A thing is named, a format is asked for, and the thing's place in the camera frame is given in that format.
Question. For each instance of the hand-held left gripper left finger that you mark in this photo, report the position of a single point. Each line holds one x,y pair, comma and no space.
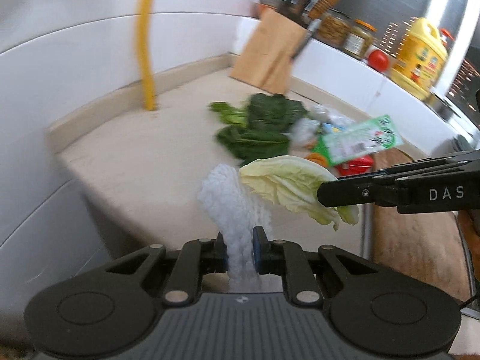
221,255

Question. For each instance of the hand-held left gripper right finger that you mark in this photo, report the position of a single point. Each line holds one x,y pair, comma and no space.
257,251

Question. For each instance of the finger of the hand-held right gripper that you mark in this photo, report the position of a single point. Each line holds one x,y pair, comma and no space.
412,167
356,193

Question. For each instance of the white foam fruit net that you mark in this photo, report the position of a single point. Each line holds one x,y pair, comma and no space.
232,210

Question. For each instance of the pale napa cabbage leaf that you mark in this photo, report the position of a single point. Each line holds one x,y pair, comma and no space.
288,182

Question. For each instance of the red packet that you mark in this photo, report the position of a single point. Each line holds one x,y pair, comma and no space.
356,165

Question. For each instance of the orange carrot piece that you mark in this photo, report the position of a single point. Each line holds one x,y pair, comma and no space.
318,157

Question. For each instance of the green white packet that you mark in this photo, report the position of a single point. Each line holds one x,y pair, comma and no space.
360,140

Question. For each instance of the grey stove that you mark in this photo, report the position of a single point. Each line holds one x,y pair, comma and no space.
450,127

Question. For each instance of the wooden cutting board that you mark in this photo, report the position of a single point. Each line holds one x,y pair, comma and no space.
412,243

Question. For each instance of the blue snack wrapper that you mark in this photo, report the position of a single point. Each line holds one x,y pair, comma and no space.
330,127

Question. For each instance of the clear plastic bag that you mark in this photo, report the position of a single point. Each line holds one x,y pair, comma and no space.
311,125

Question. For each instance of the yellow oil bottle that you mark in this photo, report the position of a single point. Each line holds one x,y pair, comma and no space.
418,60

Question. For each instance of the red tomato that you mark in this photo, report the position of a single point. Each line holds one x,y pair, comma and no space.
378,60

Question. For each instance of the dark green leafy vegetable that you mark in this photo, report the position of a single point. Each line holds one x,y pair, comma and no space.
270,114

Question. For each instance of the pickle jar orange lid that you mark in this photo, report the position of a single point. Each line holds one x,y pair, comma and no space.
359,39

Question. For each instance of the glass jar of nuts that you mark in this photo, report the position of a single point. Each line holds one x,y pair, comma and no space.
333,30

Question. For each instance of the wooden knife block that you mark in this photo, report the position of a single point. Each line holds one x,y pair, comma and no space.
270,52

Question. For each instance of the orange bowl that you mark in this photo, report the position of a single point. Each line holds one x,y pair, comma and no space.
263,10

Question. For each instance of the yellow pipe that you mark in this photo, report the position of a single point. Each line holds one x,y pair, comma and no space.
146,45

